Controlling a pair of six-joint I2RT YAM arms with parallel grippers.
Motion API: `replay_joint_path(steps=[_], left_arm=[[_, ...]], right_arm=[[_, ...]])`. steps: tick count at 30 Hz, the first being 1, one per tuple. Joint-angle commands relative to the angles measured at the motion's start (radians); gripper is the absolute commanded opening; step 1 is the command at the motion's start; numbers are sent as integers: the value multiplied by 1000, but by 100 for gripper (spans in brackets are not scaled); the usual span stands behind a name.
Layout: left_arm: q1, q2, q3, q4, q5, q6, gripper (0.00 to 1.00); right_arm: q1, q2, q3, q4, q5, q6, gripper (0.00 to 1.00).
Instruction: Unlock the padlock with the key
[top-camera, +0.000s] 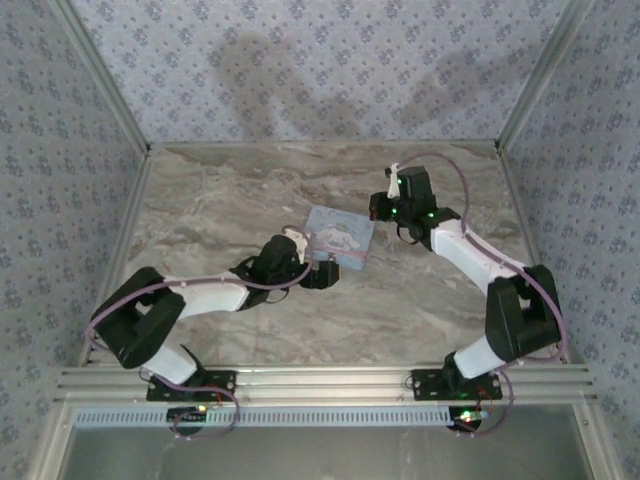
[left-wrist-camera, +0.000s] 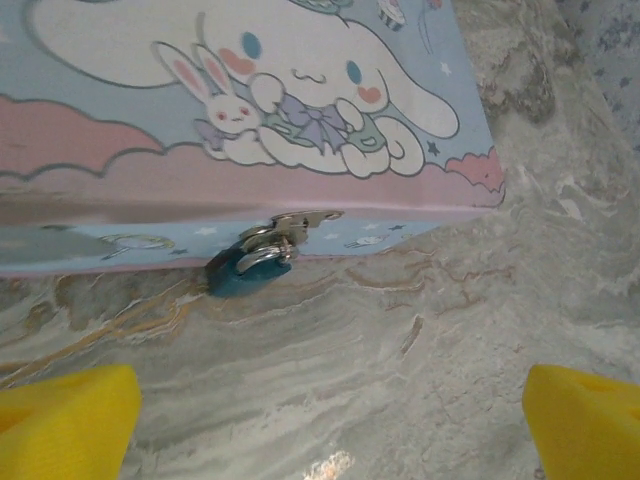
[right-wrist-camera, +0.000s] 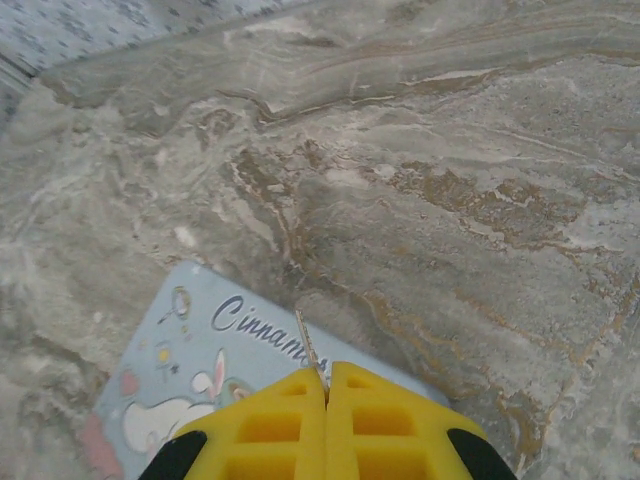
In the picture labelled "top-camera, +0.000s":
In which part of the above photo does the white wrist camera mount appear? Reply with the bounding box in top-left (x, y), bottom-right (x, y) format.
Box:
top-left (383, 160), bottom-right (405, 200)
top-left (281, 225), bottom-right (312, 262)

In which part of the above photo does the aluminium table back rail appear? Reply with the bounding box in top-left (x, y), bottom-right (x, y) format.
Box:
top-left (149, 140), bottom-right (501, 150)

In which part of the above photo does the aluminium corner post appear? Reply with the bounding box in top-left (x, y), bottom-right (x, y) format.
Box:
top-left (494, 0), bottom-right (597, 154)
top-left (52, 0), bottom-right (152, 154)

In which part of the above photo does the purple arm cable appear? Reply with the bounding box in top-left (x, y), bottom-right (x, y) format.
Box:
top-left (394, 152), bottom-right (569, 440)
top-left (85, 224), bottom-right (314, 442)

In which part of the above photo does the blue cartoon tin box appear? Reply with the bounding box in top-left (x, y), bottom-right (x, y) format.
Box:
top-left (303, 203), bottom-right (377, 272)

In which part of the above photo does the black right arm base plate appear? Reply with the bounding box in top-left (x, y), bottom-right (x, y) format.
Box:
top-left (410, 368), bottom-right (503, 402)

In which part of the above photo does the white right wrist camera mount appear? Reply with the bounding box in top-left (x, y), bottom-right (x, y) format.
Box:
top-left (383, 160), bottom-right (405, 200)

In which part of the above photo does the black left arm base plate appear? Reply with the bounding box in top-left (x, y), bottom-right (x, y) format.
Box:
top-left (145, 368), bottom-right (238, 403)

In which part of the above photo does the aluminium slotted mounting rail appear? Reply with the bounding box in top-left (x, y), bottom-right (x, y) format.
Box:
top-left (53, 363), bottom-right (600, 407)

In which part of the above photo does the aluminium frame leg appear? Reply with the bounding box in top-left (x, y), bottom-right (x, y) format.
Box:
top-left (573, 399), bottom-right (624, 480)
top-left (29, 399), bottom-right (77, 480)

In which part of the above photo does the grey slotted cable duct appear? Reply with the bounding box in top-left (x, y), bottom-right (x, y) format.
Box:
top-left (73, 405), bottom-right (484, 430)

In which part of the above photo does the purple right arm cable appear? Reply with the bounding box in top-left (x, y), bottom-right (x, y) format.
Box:
top-left (394, 152), bottom-right (569, 440)

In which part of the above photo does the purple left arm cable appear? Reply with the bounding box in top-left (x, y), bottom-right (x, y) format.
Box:
top-left (85, 224), bottom-right (314, 442)

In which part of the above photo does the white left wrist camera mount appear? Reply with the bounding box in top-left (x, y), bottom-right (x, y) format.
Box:
top-left (281, 225), bottom-right (312, 262)

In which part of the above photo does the aluminium table side rail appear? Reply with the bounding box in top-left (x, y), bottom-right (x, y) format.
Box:
top-left (79, 149), bottom-right (154, 369)

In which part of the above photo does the grey metal panel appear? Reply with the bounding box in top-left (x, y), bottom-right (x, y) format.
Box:
top-left (64, 424), bottom-right (596, 480)

